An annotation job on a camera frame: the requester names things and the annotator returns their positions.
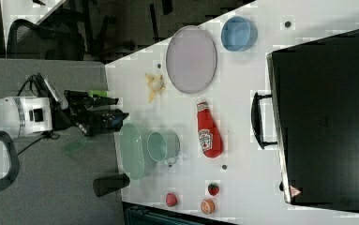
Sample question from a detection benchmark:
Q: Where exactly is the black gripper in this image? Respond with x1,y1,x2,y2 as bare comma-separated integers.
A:
52,90,129,137

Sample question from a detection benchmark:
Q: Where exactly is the red plush ketchup bottle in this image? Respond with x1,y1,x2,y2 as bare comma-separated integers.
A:
196,99,223,158

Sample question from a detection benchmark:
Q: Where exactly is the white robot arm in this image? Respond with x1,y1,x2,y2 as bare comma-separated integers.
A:
0,90,128,139

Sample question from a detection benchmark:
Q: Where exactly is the green plastic strainer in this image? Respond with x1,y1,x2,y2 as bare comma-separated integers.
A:
119,123,156,180

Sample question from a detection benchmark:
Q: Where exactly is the plush peeled banana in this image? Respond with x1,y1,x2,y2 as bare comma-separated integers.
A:
145,73,165,103

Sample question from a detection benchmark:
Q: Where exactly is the dark cylindrical cup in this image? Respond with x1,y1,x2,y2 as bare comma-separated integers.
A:
93,173,130,197

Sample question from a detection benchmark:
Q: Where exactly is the green mug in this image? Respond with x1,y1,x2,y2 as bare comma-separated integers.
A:
146,129,180,167

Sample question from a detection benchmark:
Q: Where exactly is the black office chair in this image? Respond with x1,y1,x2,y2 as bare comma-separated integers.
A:
7,19,85,61

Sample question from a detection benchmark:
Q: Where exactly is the purple oval plate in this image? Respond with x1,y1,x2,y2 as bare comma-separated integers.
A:
166,25,217,94

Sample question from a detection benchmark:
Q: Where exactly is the red plush fruit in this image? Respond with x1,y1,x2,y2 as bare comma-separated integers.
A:
166,193,178,207

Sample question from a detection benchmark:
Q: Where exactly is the plush strawberry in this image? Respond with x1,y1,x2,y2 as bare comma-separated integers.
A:
208,183,219,196

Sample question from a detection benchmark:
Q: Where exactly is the plush orange half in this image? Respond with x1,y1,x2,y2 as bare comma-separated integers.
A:
201,199,215,215

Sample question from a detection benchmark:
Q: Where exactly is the blue bowl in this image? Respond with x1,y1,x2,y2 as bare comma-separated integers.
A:
220,16,258,52

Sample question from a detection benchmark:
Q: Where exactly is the black toaster oven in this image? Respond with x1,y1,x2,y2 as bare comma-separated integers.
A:
267,29,359,213

